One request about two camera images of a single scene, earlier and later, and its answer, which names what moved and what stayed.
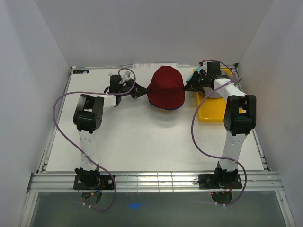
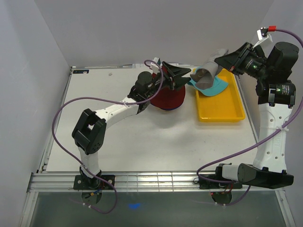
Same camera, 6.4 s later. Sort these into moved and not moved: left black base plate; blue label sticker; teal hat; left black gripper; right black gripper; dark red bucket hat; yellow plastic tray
Moved: right black gripper; teal hat; left black gripper
Not moved: left black base plate; dark red bucket hat; yellow plastic tray; blue label sticker
